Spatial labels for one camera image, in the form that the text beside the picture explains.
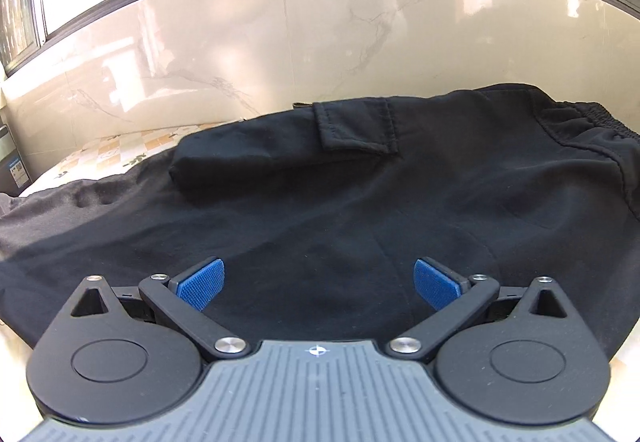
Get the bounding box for black pants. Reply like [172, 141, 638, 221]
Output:
[0, 82, 640, 363]

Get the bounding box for checkered patterned tablecloth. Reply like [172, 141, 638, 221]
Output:
[17, 119, 251, 199]

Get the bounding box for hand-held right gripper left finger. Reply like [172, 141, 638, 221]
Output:
[67, 256, 252, 364]

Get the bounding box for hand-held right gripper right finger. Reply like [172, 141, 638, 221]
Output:
[385, 257, 572, 364]

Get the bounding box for silver washing machine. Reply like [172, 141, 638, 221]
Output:
[0, 121, 33, 197]

